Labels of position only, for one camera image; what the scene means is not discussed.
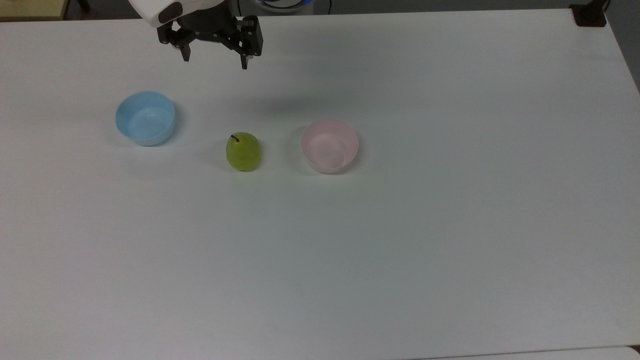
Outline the light blue plastic bowl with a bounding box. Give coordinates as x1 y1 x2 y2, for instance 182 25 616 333
115 91 176 147

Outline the black table clamp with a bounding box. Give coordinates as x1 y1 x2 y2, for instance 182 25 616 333
570 0 612 28

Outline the pink plastic bowl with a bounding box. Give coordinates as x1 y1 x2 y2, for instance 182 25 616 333
301 119 360 175

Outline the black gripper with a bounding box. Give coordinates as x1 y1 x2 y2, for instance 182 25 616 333
156 0 264 70

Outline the wooden furniture piece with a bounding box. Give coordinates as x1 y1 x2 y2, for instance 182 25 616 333
0 0 70 22

